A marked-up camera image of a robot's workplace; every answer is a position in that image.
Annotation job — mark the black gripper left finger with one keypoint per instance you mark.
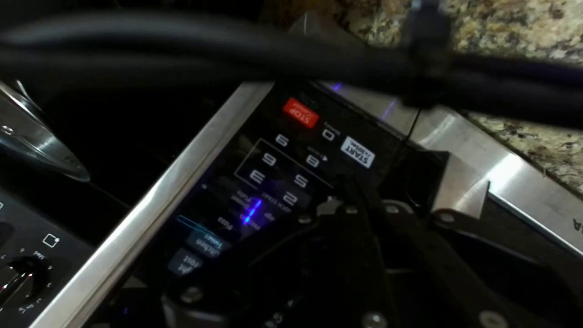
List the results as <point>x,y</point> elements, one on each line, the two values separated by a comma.
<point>340,266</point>

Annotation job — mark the black and steel microwave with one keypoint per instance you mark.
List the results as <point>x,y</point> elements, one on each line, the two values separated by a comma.
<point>274,164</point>

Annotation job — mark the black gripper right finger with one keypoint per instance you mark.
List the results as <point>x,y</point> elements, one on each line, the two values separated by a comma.
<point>449,266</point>

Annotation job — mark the black stove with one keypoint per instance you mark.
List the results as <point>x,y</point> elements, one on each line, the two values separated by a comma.
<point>30,260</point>

